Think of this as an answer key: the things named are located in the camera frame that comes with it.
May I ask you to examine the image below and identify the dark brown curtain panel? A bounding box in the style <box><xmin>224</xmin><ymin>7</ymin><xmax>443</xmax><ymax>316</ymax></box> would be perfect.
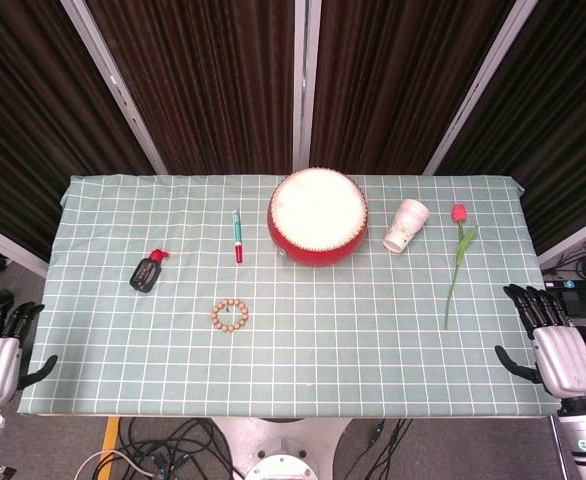
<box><xmin>435</xmin><ymin>0</ymin><xmax>586</xmax><ymax>254</ymax></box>
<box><xmin>310</xmin><ymin>0</ymin><xmax>517</xmax><ymax>175</ymax></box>
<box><xmin>0</xmin><ymin>0</ymin><xmax>155</xmax><ymax>261</ymax></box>
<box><xmin>85</xmin><ymin>0</ymin><xmax>300</xmax><ymax>175</ymax></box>

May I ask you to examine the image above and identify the red drum with white skin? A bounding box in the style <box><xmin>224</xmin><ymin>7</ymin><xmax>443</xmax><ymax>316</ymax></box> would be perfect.
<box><xmin>266</xmin><ymin>168</ymin><xmax>369</xmax><ymax>267</ymax></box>

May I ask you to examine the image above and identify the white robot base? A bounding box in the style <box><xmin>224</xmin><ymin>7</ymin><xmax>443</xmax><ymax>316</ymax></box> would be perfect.
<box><xmin>211</xmin><ymin>417</ymin><xmax>350</xmax><ymax>480</ymax></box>

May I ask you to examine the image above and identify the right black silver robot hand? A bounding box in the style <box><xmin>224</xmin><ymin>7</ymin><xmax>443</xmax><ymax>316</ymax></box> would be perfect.
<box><xmin>494</xmin><ymin>283</ymin><xmax>586</xmax><ymax>400</ymax></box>

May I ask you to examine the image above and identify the green red marker pen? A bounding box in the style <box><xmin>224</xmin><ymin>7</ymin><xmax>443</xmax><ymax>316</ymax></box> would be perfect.
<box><xmin>231</xmin><ymin>209</ymin><xmax>245</xmax><ymax>265</ymax></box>

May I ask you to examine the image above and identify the green checked tablecloth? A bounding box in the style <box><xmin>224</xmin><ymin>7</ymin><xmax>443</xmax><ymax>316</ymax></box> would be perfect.
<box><xmin>16</xmin><ymin>172</ymin><xmax>562</xmax><ymax>419</ymax></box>

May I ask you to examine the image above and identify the red artificial tulip flower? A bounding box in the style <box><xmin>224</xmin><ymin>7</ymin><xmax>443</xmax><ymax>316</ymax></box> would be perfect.
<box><xmin>444</xmin><ymin>202</ymin><xmax>479</xmax><ymax>331</ymax></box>

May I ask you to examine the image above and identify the white floor cable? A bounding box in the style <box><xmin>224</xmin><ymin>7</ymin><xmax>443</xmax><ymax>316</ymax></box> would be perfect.
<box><xmin>74</xmin><ymin>448</ymin><xmax>155</xmax><ymax>480</ymax></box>

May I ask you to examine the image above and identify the white screen frame post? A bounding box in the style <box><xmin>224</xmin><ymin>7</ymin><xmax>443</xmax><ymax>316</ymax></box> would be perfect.
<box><xmin>422</xmin><ymin>0</ymin><xmax>530</xmax><ymax>176</ymax></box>
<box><xmin>59</xmin><ymin>0</ymin><xmax>168</xmax><ymax>175</ymax></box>
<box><xmin>291</xmin><ymin>0</ymin><xmax>323</xmax><ymax>172</ymax></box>

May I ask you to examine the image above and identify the wooden bead bracelet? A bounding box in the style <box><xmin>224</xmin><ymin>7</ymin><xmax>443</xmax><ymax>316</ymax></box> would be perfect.
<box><xmin>210</xmin><ymin>297</ymin><xmax>251</xmax><ymax>334</ymax></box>

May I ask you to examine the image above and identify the white screen frame rail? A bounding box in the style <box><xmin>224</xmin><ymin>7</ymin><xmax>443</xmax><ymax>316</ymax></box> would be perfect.
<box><xmin>0</xmin><ymin>215</ymin><xmax>50</xmax><ymax>279</ymax></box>
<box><xmin>536</xmin><ymin>208</ymin><xmax>586</xmax><ymax>267</ymax></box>

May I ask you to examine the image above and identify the black bottle with red cap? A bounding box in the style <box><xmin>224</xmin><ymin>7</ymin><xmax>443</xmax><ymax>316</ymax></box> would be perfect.
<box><xmin>129</xmin><ymin>248</ymin><xmax>170</xmax><ymax>293</ymax></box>

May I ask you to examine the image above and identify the black cable with green light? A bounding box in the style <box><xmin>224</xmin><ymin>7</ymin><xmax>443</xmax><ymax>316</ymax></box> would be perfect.
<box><xmin>348</xmin><ymin>418</ymin><xmax>417</xmax><ymax>480</ymax></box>

